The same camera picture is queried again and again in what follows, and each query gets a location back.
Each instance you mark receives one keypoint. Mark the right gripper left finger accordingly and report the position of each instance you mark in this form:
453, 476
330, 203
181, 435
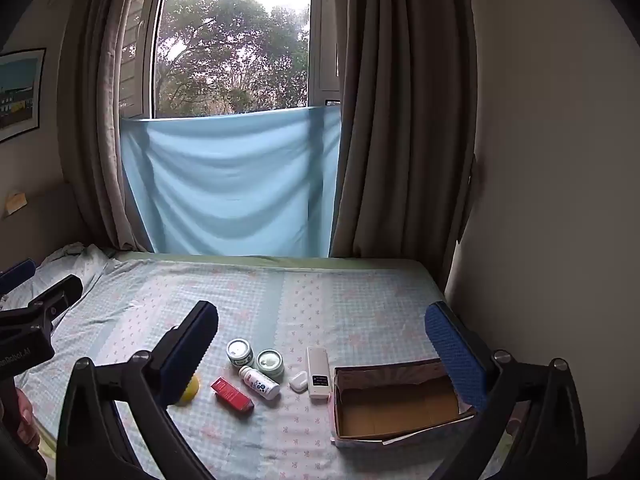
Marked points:
92, 441

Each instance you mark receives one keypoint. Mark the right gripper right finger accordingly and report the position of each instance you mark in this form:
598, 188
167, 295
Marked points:
551, 442

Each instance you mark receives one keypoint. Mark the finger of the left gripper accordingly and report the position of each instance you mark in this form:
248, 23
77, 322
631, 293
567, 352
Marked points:
53, 302
17, 275

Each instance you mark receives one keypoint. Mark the yellow tape roll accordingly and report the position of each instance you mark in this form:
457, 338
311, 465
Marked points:
190, 391

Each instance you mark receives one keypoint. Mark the red cigarette box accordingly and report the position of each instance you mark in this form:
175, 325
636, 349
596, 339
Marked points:
231, 396

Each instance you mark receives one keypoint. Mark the white lid jar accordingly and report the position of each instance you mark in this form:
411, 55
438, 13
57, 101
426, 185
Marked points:
240, 353

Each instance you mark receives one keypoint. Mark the white pill bottle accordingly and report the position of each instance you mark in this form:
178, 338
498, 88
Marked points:
266, 387

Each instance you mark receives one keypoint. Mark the green lid jar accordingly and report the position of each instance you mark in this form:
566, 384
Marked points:
270, 363

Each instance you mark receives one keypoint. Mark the white remote control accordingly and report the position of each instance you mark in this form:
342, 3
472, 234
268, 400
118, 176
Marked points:
318, 371

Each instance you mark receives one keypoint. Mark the person's left hand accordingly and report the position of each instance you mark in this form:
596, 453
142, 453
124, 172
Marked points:
25, 417

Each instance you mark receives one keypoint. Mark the checkered bed sheet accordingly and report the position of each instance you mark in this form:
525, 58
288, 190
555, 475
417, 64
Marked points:
360, 317

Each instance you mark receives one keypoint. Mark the cardboard box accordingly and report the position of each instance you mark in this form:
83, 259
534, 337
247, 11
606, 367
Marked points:
380, 406

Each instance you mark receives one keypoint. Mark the white earbuds case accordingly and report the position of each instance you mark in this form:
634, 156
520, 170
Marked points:
299, 382

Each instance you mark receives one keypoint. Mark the brown left curtain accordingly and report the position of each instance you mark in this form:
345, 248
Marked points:
88, 115

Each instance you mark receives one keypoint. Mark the brown curtain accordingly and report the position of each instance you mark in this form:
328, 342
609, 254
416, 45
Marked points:
408, 82
88, 115

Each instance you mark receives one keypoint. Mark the framed picture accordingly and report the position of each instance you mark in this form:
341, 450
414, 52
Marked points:
20, 91

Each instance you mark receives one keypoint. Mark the light blue cloth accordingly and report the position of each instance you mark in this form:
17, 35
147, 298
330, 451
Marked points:
258, 184

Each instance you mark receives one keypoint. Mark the green mattress cover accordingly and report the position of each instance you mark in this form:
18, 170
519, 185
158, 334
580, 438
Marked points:
278, 262

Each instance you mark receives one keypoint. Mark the brown right curtain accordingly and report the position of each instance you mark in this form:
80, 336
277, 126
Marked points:
408, 82

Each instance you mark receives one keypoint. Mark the window frame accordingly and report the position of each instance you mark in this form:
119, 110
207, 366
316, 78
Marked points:
190, 58

